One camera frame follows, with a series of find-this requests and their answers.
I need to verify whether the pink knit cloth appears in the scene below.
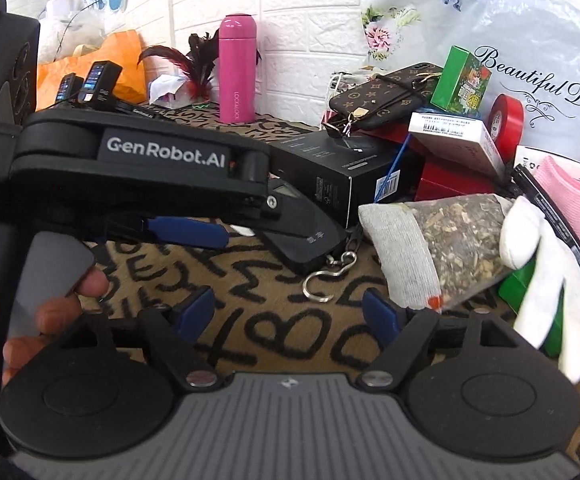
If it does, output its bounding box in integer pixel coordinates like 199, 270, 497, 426
534, 155, 580, 257

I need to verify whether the letter print desktop cloth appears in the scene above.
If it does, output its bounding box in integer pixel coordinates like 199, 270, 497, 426
77, 102, 580, 466

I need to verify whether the large black box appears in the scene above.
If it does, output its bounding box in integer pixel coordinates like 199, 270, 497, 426
269, 132, 424, 229

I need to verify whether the white pink barcode box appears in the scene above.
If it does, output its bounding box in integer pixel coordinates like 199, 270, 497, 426
408, 111, 505, 179

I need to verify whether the crumpled white tissue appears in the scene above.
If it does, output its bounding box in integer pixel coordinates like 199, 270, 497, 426
148, 73, 191, 110

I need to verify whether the person's left hand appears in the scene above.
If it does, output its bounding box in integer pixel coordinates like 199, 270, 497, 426
0, 252, 111, 387

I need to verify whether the green printed box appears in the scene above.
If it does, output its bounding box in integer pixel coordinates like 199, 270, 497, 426
429, 45, 493, 116

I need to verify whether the large black screen device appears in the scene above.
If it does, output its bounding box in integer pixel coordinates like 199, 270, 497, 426
78, 60, 124, 111

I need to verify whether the white flat box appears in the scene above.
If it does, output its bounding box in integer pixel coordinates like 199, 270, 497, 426
513, 144, 580, 187

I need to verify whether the red black feather shuttlecock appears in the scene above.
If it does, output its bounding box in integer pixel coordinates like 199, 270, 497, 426
137, 29, 221, 104

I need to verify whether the black printed bar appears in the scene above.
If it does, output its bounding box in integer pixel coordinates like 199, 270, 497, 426
114, 99, 159, 121

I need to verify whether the orange bag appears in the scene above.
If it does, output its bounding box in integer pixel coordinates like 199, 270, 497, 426
36, 31, 149, 111

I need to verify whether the black flat strip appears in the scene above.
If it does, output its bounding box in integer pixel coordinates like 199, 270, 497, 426
512, 163, 580, 279

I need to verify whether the floral plastic pillow bag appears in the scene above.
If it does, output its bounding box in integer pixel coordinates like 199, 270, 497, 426
359, 0, 580, 172

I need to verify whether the pink thermos bottle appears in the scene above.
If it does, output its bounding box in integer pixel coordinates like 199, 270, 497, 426
218, 12, 257, 125

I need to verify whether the red tape roll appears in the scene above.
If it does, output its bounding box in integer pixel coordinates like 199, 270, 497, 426
486, 93, 526, 166

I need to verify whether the large red box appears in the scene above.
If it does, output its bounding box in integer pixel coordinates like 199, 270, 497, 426
369, 125, 513, 202

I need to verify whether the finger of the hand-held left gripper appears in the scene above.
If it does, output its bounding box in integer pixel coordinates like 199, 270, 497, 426
86, 215, 231, 252
229, 152, 284, 222

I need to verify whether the white fluffy plastic bag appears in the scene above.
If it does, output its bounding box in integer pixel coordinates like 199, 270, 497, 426
37, 9, 122, 67

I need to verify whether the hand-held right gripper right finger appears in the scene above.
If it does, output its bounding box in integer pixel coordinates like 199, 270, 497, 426
359, 288, 514, 392

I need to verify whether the small black screen device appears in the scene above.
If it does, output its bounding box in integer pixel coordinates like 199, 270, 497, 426
54, 73, 85, 106

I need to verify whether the white glove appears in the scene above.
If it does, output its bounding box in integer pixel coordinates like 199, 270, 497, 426
499, 195, 580, 384

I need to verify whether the grey sock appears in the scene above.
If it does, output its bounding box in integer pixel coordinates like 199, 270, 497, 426
358, 201, 443, 312

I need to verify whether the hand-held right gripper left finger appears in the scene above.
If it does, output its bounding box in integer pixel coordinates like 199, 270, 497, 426
56, 285, 220, 394

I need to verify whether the clear bag of dried herbs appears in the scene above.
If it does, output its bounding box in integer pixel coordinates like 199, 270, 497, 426
402, 193, 514, 312

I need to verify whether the black digital scale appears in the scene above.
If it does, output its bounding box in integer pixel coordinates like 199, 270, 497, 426
230, 182, 363, 305

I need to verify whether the brown patterned phone wallet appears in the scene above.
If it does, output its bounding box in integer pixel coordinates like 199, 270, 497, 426
328, 62, 444, 134

